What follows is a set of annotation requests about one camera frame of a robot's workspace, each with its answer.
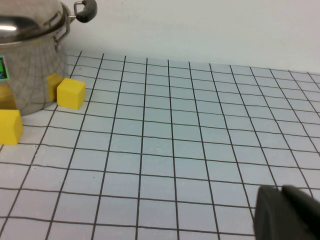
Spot yellow foam cube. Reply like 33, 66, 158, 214
0, 109, 24, 146
56, 77, 87, 110

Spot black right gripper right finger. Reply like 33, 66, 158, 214
281, 184, 320, 240

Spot white black-grid tablecloth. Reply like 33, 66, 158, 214
0, 50, 320, 240

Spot stainless steel pot black handles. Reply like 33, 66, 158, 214
0, 0, 98, 117

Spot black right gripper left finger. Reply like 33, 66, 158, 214
253, 185, 311, 240

